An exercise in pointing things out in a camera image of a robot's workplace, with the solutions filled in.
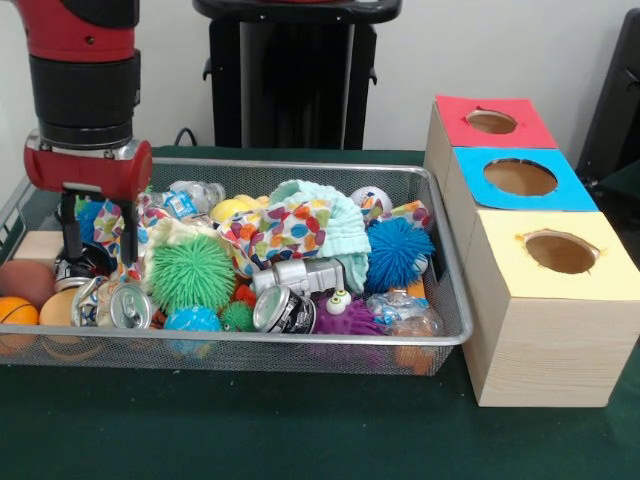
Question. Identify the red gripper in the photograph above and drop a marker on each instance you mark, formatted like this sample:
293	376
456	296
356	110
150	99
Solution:
90	172

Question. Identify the white cloth with colourful dots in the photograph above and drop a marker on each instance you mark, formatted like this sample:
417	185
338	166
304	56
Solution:
295	230

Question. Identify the clear plastic packet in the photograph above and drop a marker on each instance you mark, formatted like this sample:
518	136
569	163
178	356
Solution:
405	315

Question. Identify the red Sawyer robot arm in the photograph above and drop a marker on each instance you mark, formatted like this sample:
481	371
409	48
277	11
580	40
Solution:
80	75

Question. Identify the wooden box with three holes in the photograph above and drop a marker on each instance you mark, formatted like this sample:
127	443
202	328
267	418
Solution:
545	350

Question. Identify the brown mini football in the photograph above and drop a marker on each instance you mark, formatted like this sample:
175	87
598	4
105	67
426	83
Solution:
25	282

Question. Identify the green spiky rubber ball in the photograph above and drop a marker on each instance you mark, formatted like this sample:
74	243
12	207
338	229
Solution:
190	272

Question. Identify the orange mini basketball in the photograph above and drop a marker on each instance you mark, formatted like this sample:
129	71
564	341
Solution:
17	312

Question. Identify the silver plastic toy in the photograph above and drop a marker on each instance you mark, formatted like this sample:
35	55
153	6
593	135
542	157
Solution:
300	277

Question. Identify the mint green cloth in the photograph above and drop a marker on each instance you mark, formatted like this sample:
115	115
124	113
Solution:
345	230

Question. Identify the dark green table cloth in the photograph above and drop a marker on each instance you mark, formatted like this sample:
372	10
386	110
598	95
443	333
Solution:
625	192
250	435

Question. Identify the purple spiky toy with eyes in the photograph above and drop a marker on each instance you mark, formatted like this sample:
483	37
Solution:
345	320

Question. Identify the blue spiky rubber ball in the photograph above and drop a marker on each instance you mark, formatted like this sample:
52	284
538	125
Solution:
400	250

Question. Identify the black upright panel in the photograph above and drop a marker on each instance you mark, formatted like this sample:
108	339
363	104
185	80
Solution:
615	100

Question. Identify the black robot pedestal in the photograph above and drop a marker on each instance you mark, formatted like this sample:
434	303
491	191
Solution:
300	75

